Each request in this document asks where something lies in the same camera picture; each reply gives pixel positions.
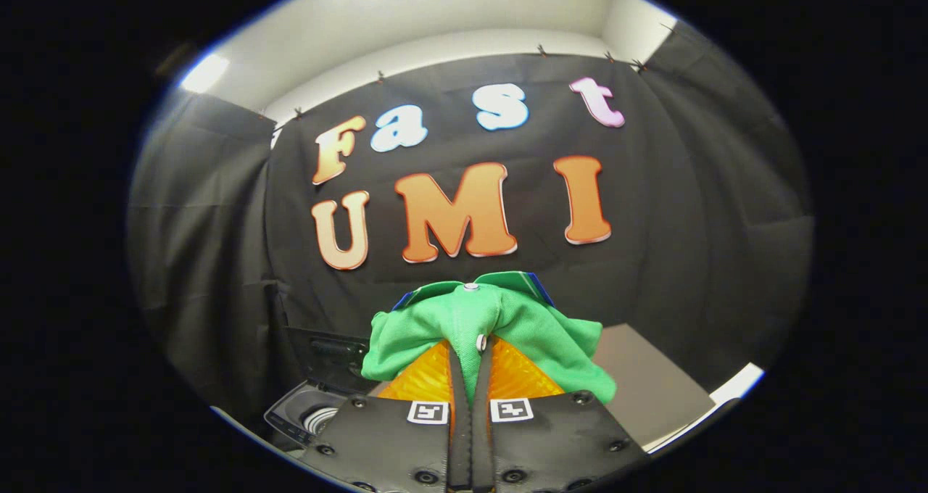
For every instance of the green polo shirt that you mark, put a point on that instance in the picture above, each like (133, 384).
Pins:
(522, 319)

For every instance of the black backdrop cloth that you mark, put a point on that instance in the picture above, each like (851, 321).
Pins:
(652, 261)

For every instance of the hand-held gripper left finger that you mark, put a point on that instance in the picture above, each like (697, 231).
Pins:
(391, 442)

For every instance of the dark washing machine lid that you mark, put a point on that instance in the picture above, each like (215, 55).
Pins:
(330, 355)

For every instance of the grey cabinet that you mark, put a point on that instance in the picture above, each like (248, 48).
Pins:
(652, 384)

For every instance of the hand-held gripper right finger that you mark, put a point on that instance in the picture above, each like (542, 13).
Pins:
(558, 442)

